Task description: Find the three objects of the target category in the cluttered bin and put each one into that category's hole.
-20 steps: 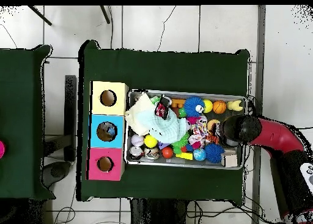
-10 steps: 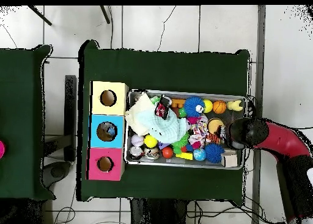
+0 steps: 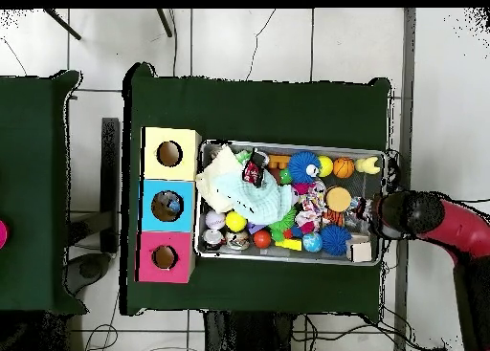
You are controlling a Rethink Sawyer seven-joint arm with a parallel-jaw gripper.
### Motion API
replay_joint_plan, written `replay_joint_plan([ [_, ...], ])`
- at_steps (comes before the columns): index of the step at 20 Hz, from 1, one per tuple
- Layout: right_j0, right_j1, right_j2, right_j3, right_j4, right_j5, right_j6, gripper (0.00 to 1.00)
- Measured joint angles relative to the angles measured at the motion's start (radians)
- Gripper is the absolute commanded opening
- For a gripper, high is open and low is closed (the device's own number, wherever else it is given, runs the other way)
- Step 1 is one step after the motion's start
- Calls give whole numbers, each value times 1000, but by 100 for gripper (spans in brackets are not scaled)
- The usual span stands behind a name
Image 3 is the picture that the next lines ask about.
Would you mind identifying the plain wooden cube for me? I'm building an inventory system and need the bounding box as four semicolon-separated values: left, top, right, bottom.
345;241;373;263

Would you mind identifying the grey round stand base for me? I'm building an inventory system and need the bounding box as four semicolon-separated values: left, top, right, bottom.
65;252;113;296

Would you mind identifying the yellow smooth ball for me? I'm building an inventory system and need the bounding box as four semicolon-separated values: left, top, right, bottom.
317;154;335;178

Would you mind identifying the yellow foam bone toy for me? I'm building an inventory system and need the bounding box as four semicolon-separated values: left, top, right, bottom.
354;156;382;175

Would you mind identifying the blue spiky ball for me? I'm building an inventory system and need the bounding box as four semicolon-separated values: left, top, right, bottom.
320;224;352;257

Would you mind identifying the crushed red drink can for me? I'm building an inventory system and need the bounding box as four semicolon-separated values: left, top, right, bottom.
240;149;267;187

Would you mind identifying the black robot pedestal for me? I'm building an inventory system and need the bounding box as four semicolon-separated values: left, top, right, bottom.
202;310;296;351

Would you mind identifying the dark green side table cloth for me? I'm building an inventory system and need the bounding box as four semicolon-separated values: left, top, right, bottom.
0;69;87;315

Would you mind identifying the wooden box with three holes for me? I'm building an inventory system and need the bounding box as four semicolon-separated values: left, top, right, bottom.
135;126;203;284

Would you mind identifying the toy hamburger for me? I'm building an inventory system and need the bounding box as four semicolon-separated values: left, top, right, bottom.
324;185;352;213

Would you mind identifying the mint green waffle cloth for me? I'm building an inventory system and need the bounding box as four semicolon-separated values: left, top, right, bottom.
213;168;294;226

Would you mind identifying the orange toy basketball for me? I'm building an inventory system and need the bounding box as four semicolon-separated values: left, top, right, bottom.
332;157;355;179

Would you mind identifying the cream yellow waffle cloth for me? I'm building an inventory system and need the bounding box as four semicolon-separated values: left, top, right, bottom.
194;144;246;213

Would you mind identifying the blue fuzzy monster toy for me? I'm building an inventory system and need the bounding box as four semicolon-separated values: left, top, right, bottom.
287;150;322;185

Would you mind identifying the black tripod leg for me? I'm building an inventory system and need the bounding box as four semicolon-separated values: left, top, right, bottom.
42;8;82;41
155;8;174;38

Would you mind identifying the shallow wire mesh bin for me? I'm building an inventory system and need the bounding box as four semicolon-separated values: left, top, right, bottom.
193;139;387;267

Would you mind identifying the dark green tablecloth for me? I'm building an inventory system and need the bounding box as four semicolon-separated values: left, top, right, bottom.
120;61;392;317

